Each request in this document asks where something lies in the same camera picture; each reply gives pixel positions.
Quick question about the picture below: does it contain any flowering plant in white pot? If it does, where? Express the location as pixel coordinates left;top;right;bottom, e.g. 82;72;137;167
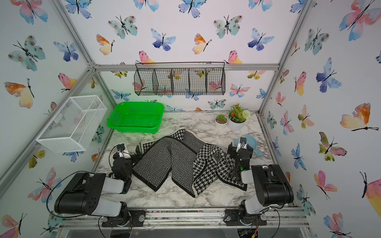
228;104;251;131

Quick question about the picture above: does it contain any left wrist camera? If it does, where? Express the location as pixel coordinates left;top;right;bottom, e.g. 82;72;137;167
113;144;131;160

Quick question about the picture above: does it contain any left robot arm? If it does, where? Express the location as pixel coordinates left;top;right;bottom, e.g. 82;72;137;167
54;153;133;220

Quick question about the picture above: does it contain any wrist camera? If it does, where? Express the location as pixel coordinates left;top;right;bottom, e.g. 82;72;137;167
236;137;247;151
113;144;131;160

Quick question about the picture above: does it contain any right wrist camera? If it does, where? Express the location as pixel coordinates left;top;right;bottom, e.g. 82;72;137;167
236;137;247;151

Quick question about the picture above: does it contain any white mesh wall basket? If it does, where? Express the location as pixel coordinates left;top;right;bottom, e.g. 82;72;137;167
36;95;107;153

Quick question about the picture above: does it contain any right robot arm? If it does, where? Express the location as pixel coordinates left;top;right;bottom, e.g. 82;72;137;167
227;143;294;216

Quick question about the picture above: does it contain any light blue plastic scoop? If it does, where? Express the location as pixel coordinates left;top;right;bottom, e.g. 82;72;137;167
234;134;264;157

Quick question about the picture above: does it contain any black wire wall basket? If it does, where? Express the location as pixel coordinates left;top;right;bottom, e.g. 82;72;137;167
133;61;226;96

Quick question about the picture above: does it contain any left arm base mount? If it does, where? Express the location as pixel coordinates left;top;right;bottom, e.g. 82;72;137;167
101;210;146;228

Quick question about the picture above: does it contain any black white patterned knit scarf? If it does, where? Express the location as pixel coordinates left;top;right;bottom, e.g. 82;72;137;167
133;129;247;198

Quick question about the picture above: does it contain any small succulent in white pot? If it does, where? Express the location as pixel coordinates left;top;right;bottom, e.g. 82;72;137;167
215;114;229;131

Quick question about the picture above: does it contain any green plastic basket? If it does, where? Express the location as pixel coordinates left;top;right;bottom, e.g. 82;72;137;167
107;102;164;134

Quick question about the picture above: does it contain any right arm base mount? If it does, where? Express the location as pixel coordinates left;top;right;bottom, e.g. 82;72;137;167
223;209;267;226

